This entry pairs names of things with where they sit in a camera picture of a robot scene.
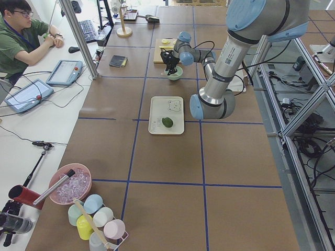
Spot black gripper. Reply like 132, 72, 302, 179
164, 54, 180, 76

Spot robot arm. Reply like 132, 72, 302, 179
161, 0, 310, 120

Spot green ceramic bowl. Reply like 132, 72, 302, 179
164, 66, 183, 81

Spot pink bowl with ice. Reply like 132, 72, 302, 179
49, 163, 92, 205

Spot lemon slice upper stack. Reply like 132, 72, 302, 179
161, 39, 170, 44

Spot bamboo cutting board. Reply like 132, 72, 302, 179
153, 38, 177, 64

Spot cream bear tray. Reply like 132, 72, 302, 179
148, 96, 184, 135

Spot green avocado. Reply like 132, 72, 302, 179
161, 117, 174, 128

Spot steel scoop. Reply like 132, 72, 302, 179
137, 15, 160, 24

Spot wooden mug tree stand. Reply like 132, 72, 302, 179
116, 6, 132, 38

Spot black keyboard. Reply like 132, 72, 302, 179
78, 20, 98, 43

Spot black computer mouse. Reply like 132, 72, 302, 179
68, 47, 80, 54

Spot far teach pendant tablet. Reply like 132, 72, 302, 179
46, 60, 83, 86

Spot teach pendant tablet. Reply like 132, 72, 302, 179
46, 60, 83, 86
5, 79, 54, 113

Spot near teach pendant tablet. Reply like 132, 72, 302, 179
5, 79, 54, 113

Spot steel muddler black tip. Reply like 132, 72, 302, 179
32, 169, 75, 206

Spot black selfie stick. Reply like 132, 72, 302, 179
23, 141, 53, 187

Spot person in green shirt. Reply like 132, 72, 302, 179
1, 1, 64, 85

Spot blue cup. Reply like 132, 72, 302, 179
83, 194, 103, 214

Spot white cup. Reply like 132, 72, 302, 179
93, 207, 114, 227

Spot pink cup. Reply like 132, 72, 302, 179
103, 219, 126, 239

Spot green cup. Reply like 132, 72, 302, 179
68, 204, 82, 226

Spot yellow cup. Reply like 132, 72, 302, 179
76, 215, 94, 241

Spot grey cup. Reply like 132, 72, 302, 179
89, 232, 106, 251

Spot red bottle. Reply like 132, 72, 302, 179
8, 185, 44, 210

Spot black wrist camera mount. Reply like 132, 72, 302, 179
160, 50, 174, 65

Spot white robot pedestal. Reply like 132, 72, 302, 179
228, 65, 246, 94

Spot aluminium frame post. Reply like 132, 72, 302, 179
59, 0, 99, 79

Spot white wire cup rack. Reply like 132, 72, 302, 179
99, 201, 130, 248

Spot wooden rack handle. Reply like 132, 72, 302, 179
73, 198, 112, 250

